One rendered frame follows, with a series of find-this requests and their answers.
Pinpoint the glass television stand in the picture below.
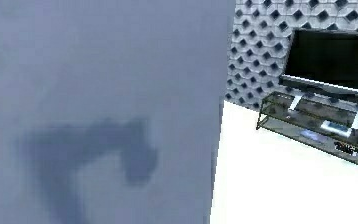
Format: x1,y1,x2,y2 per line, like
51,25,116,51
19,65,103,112
255,91,358,170

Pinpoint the white box with blue screen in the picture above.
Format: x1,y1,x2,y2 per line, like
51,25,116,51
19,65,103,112
320,120,354,138

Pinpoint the black television set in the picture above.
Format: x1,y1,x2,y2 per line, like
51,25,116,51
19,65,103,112
278,28,358,99

